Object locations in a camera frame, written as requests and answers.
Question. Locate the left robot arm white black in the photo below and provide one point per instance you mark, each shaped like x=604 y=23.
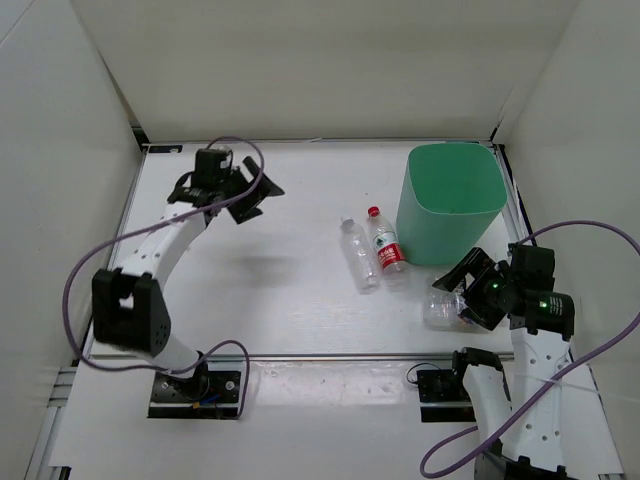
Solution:
x=128 y=306

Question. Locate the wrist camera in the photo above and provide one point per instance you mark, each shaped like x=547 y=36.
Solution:
x=213 y=162
x=532 y=267

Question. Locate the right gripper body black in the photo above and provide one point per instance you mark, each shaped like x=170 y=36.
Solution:
x=489 y=289

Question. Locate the clear bottle red label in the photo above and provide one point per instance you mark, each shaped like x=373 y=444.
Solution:
x=386 y=246

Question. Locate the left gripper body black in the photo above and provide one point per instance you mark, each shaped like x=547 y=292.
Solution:
x=232 y=185

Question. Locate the green plastic bin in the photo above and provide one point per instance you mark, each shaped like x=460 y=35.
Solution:
x=451 y=194

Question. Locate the clear bottle white cap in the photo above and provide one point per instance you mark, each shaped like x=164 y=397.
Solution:
x=359 y=256

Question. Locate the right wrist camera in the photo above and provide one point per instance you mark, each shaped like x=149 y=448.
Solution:
x=532 y=267

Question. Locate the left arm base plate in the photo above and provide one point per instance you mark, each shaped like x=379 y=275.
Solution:
x=217 y=394

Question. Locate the clear bottle blue white label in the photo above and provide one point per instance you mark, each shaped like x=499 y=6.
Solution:
x=442 y=311

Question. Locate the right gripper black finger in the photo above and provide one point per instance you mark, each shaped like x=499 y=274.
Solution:
x=485 y=313
x=474 y=263

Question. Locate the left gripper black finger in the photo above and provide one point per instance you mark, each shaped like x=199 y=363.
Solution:
x=246 y=209
x=259 y=183

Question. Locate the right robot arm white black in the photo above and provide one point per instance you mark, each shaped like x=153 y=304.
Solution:
x=518 y=420

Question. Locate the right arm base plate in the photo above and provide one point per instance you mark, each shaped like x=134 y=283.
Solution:
x=442 y=398

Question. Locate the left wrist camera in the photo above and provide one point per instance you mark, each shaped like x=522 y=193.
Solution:
x=213 y=162

